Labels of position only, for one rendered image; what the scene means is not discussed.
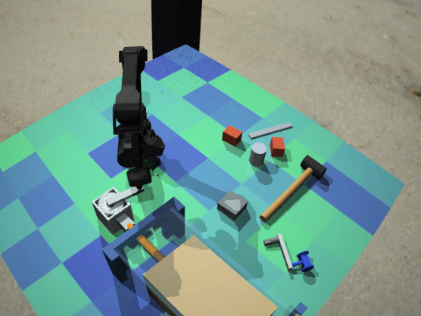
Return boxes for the mallet with wooden handle and black head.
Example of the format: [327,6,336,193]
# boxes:
[260,155,326,222]

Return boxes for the orange-red block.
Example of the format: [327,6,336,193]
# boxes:
[270,136,285,158]
[222,125,243,147]

